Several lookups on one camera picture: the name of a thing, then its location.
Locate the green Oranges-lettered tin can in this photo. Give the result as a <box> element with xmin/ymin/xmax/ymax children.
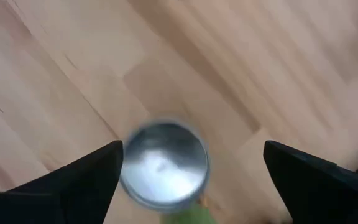
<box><xmin>118</xmin><ymin>118</ymin><xmax>219</xmax><ymax>224</ymax></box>

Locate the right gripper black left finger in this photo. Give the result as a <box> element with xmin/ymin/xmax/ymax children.
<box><xmin>0</xmin><ymin>139</ymin><xmax>124</xmax><ymax>224</ymax></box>

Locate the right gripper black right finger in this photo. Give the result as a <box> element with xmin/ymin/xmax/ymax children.
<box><xmin>262</xmin><ymin>139</ymin><xmax>358</xmax><ymax>224</ymax></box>

